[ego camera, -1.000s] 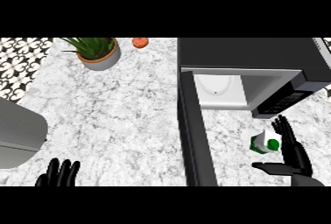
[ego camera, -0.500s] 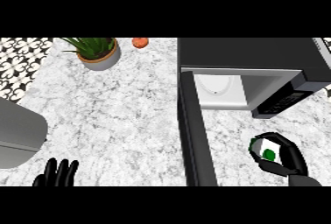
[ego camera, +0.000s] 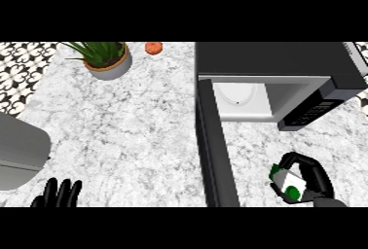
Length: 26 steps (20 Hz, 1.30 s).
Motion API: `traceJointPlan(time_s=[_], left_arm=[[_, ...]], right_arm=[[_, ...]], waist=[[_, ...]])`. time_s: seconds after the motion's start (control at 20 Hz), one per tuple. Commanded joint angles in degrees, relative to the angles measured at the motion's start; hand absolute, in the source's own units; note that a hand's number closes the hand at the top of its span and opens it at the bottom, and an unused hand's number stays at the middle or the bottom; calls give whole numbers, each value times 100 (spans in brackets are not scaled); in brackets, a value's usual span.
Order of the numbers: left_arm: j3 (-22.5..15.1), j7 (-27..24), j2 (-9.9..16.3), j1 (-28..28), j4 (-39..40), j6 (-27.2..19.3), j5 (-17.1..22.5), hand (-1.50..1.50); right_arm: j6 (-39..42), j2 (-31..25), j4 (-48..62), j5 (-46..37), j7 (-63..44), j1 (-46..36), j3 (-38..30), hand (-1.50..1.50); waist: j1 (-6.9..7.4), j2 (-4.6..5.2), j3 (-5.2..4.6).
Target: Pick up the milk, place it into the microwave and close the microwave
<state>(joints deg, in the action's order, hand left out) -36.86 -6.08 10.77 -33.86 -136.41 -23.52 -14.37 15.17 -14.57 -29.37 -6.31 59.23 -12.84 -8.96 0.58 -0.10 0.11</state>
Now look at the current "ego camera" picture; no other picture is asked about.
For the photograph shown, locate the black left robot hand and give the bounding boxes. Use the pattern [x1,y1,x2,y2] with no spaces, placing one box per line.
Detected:
[30,177,83,208]

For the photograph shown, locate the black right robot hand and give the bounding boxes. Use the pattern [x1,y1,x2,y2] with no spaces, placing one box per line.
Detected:
[269,151,337,205]

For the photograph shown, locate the white green milk carton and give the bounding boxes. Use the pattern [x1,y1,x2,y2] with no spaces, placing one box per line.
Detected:
[268,162,308,201]

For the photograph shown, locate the dark grey microwave door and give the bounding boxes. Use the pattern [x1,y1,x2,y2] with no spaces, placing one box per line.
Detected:
[194,78,241,208]

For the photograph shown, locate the black microwave oven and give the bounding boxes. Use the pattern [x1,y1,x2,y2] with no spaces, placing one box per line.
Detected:
[194,42,368,132]

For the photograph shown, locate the grey rounded appliance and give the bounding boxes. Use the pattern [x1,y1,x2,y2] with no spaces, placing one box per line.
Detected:
[0,111,54,192]

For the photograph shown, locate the green plant in grey pot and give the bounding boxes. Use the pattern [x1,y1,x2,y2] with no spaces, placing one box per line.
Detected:
[59,42,133,82]

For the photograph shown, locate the small orange fruit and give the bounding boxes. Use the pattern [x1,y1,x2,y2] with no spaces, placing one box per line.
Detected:
[144,42,164,56]

